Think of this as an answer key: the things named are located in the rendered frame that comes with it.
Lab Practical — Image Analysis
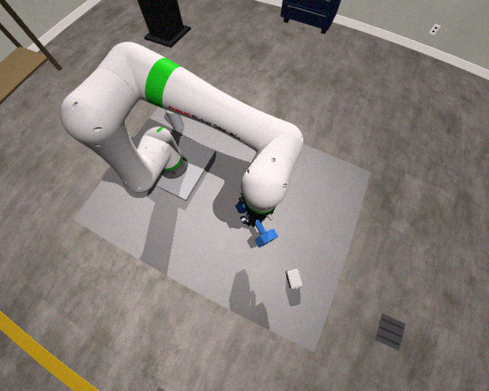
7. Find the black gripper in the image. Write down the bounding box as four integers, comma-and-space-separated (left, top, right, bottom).
240, 213, 265, 228

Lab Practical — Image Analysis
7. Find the blue hexagonal dumbbell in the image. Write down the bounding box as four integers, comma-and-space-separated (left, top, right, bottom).
236, 201, 278, 248

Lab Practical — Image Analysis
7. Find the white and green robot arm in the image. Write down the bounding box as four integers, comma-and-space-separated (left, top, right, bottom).
60, 42, 303, 221

